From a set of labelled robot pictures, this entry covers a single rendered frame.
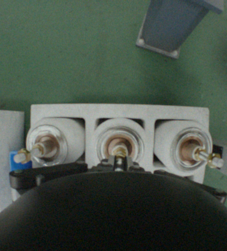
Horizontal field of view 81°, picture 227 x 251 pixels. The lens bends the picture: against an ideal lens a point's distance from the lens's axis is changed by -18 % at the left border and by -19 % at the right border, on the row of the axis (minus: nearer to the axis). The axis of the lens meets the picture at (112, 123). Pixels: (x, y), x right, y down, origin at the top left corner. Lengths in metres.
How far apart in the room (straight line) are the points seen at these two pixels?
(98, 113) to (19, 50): 0.47
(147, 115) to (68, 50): 0.37
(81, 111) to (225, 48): 0.59
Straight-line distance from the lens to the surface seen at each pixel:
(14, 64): 0.67
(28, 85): 0.60
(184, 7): 0.36
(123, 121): 0.25
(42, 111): 0.36
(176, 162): 0.27
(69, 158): 0.27
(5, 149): 0.52
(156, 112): 0.32
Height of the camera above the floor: 0.50
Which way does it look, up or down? 87 degrees down
